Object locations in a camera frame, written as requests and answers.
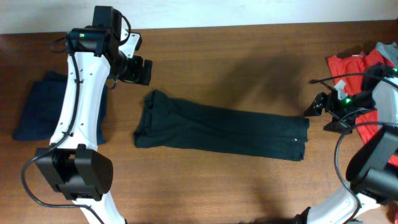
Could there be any dark green t-shirt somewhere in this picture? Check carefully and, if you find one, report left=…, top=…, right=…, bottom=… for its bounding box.
left=133, top=90, right=309, bottom=161

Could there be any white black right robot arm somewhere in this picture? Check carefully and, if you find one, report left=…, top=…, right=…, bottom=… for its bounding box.
left=291, top=63, right=397, bottom=224

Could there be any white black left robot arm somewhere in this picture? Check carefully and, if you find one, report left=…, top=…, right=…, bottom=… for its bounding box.
left=31, top=6, right=152, bottom=223

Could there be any red garment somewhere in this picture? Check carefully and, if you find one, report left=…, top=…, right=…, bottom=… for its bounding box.
left=327, top=49, right=398, bottom=167

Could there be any grey garment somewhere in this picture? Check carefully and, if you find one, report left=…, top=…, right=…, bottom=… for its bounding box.
left=376, top=42, right=398, bottom=68

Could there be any folded navy blue garment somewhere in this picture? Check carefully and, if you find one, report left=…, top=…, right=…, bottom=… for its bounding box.
left=12, top=70, right=109, bottom=146

